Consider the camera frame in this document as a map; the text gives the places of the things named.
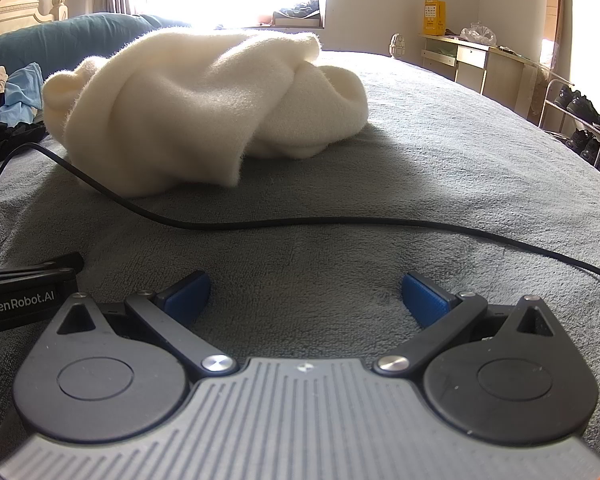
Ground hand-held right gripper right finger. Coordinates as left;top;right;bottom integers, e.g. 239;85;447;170
372;272;556;376

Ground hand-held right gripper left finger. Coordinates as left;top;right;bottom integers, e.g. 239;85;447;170
55;270;238;376

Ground cream fleece blanket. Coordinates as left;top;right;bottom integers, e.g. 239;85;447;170
42;27;371;200

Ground pile of dark clothes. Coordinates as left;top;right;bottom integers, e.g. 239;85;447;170
0;60;48;177

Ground light blue garment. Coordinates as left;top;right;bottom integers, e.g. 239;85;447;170
0;62;46;126

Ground metal shoe rack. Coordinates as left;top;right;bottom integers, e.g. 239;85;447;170
536;79;600;173

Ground teal pillow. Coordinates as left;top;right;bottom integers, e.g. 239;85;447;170
0;12;191;78

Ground beige desk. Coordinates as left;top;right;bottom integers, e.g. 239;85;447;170
420;34;542;122

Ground clear plastic bag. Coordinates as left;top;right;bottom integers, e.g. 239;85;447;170
460;21;497;46

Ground yellow box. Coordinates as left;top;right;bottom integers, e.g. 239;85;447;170
423;0;447;37

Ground white shoe box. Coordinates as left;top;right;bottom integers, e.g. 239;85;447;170
272;15;326;28

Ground dark shoes on box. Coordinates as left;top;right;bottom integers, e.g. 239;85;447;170
272;0;323;19

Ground brown cardboard sheet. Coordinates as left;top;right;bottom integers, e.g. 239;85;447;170
544;0;567;55

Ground black cable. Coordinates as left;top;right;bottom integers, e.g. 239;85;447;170
0;142;600;287

